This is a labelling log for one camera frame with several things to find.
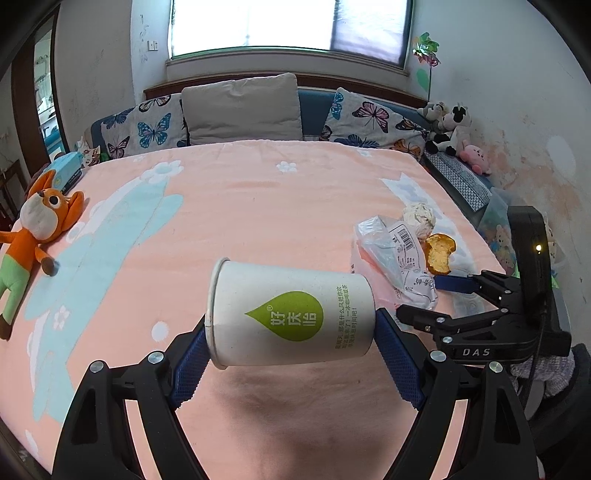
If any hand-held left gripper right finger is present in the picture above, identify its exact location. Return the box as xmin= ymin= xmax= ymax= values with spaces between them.
xmin=372 ymin=308 xmax=539 ymax=480

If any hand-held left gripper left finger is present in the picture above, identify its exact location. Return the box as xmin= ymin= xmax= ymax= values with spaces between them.
xmin=53 ymin=314 xmax=218 ymax=480

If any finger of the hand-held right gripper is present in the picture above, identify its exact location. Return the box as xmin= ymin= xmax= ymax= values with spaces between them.
xmin=434 ymin=270 xmax=522 ymax=311
xmin=396 ymin=304 xmax=507 ymax=341

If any white paper cup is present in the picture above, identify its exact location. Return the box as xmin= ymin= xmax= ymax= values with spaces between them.
xmin=205 ymin=257 xmax=376 ymax=370

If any bitten yellow bread piece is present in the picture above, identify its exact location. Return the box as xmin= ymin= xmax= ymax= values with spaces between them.
xmin=424 ymin=233 xmax=458 ymax=276

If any clear plastic storage box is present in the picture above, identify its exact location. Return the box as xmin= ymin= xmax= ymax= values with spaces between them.
xmin=478 ymin=187 xmax=568 ymax=278

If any crumpled white tissue ball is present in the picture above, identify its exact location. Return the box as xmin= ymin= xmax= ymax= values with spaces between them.
xmin=403 ymin=202 xmax=436 ymax=241

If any black white patterned cushion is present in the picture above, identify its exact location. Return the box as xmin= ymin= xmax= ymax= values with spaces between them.
xmin=422 ymin=151 xmax=492 ymax=210

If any pink plush toy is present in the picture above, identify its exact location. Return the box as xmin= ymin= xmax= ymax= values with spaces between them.
xmin=457 ymin=143 xmax=492 ymax=176

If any black white cow plush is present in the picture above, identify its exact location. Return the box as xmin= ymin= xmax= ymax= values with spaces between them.
xmin=425 ymin=104 xmax=472 ymax=155

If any peach printed blanket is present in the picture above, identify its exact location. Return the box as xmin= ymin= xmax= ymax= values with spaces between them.
xmin=0 ymin=138 xmax=509 ymax=480

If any grey white plush toy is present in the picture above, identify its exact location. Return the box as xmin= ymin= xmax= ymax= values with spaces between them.
xmin=417 ymin=102 xmax=446 ymax=123

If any butterfly print pillow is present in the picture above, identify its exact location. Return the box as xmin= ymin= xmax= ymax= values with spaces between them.
xmin=318 ymin=88 xmax=430 ymax=162
xmin=99 ymin=92 xmax=190 ymax=160

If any orange plush toy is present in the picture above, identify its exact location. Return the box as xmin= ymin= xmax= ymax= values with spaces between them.
xmin=0 ymin=171 xmax=86 ymax=340

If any blue bed headboard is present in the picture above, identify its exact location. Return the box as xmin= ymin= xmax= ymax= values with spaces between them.
xmin=90 ymin=85 xmax=435 ymax=153

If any small printed packet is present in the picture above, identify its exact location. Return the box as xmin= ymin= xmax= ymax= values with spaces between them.
xmin=76 ymin=138 xmax=109 ymax=167

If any colourful pinwheel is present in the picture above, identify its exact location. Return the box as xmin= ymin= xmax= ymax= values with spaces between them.
xmin=410 ymin=32 xmax=441 ymax=102

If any teal box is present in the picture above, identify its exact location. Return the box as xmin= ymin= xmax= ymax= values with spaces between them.
xmin=44 ymin=152 xmax=85 ymax=192

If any beige pillow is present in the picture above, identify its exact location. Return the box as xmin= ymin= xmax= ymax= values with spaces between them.
xmin=181 ymin=72 xmax=303 ymax=147

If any window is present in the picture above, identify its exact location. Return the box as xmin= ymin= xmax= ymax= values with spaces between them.
xmin=166 ymin=0 xmax=414 ymax=70

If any black cable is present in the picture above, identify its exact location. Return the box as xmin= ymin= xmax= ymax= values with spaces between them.
xmin=524 ymin=318 xmax=552 ymax=411

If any dark wooden door frame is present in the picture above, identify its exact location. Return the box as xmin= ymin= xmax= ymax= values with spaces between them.
xmin=9 ymin=18 xmax=70 ymax=185

